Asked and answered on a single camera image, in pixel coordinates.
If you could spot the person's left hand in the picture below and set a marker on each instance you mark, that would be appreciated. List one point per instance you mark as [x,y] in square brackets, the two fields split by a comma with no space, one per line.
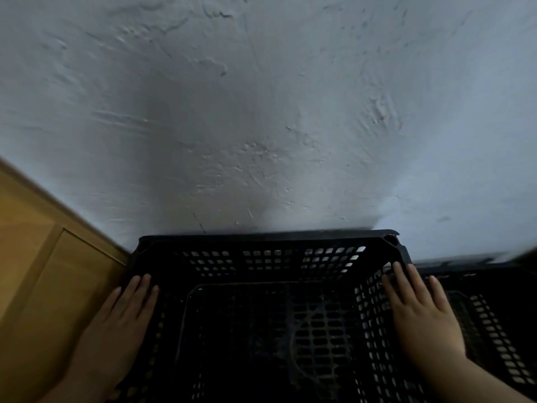
[113,344]

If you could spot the black plastic crate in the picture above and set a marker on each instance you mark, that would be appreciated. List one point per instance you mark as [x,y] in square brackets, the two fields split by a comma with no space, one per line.
[268,241]
[495,274]

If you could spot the person's right hand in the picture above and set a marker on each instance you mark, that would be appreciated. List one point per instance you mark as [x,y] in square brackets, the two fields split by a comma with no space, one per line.
[423,331]

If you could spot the light wooden cabinet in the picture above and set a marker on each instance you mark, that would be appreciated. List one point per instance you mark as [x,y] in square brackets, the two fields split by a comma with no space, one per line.
[42,268]

